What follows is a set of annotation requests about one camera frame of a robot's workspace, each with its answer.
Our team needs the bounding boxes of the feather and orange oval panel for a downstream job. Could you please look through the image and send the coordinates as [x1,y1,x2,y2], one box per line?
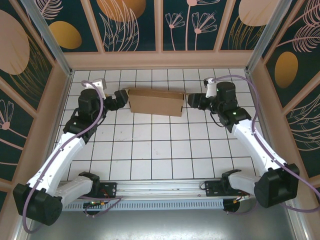
[263,0,320,109]

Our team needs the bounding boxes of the aluminium table edge rail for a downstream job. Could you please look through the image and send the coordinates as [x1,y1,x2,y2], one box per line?
[245,71,284,177]
[37,71,74,182]

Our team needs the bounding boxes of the grey metal sheet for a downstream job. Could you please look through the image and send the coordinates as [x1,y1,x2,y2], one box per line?
[13,199,310,240]

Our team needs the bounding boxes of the peach circle gold-line wall panel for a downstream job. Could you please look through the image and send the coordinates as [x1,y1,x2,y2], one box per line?
[219,0,276,52]

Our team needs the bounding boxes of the single flower wall panel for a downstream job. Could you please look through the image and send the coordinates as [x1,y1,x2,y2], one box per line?
[0,76,35,181]

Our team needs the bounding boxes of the orange oval wall panel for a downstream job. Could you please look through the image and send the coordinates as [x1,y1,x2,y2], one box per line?
[37,0,104,54]

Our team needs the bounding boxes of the long aluminium mounting rail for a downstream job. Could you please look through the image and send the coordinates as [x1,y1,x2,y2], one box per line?
[24,176,296,201]

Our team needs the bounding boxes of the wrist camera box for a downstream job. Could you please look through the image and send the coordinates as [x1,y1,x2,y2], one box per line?
[203,77,218,99]
[83,77,108,93]

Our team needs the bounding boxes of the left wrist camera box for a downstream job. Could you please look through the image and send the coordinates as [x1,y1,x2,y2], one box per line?
[83,77,108,93]

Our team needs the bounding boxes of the leaf print wall panel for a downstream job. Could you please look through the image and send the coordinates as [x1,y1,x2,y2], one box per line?
[89,0,161,53]

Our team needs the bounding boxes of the slotted grey cable duct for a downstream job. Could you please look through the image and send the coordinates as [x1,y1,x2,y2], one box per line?
[59,198,226,212]

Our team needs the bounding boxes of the brown cardboard box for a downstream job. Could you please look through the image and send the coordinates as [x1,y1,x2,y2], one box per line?
[122,87,190,118]

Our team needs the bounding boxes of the pink feather leaf wall panel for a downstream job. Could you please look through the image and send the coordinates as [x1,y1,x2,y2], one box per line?
[284,81,320,179]

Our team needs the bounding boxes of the flower print wall panel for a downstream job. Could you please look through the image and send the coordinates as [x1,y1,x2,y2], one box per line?
[162,0,221,53]

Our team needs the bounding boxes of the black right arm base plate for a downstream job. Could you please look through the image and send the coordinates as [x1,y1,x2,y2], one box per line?
[199,180,251,198]

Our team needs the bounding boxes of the large peach disc wall panel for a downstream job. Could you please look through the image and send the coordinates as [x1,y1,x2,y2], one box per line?
[0,0,55,113]

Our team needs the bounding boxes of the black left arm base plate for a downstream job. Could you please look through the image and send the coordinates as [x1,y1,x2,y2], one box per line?
[94,182,118,200]

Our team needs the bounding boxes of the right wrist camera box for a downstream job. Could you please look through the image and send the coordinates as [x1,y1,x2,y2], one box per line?
[203,77,218,99]

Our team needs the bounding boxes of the aluminium corner post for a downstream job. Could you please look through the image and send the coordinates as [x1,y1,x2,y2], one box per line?
[21,0,74,77]
[244,0,295,74]

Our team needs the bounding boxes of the small circuit board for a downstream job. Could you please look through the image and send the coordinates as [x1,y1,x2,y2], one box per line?
[83,199,107,209]

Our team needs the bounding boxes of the orange white connector wires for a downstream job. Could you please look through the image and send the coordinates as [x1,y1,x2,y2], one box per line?
[234,193,251,204]

